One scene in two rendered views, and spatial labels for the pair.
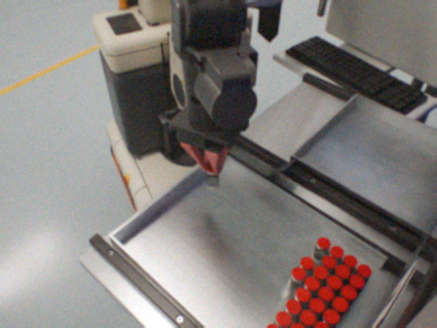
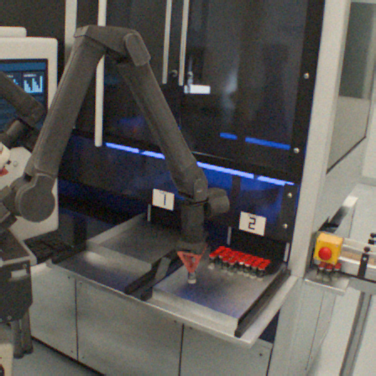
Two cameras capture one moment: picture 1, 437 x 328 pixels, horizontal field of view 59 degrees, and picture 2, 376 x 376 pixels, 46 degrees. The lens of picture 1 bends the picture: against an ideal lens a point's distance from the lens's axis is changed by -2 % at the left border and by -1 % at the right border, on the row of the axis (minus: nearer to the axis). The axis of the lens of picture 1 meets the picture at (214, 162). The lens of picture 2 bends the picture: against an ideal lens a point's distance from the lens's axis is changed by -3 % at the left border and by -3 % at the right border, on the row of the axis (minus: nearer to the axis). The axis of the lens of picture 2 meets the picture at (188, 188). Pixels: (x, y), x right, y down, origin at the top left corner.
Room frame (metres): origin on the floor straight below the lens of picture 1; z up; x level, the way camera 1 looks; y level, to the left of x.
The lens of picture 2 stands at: (0.71, 1.08, 1.57)
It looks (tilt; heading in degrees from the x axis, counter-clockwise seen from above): 18 degrees down; 256
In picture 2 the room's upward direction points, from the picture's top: 4 degrees clockwise
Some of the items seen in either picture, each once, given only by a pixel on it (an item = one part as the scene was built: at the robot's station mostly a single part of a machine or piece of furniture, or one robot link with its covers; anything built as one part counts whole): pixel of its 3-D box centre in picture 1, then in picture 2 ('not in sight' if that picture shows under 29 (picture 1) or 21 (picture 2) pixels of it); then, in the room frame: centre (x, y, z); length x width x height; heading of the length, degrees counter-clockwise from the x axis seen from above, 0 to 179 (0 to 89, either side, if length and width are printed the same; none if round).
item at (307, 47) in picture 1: (352, 70); (17, 257); (0.94, -0.39, 0.82); 0.40 x 0.14 x 0.02; 38
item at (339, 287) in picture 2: not in sight; (329, 279); (-0.06, -0.07, 0.87); 0.14 x 0.13 x 0.02; 48
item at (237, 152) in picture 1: (258, 156); (153, 275); (0.51, -0.08, 0.91); 0.14 x 0.03 x 0.06; 47
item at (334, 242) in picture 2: not in sight; (328, 248); (-0.02, -0.05, 1.00); 0.08 x 0.07 x 0.07; 48
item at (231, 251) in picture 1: (245, 252); (221, 282); (0.32, -0.05, 0.90); 0.34 x 0.26 x 0.04; 47
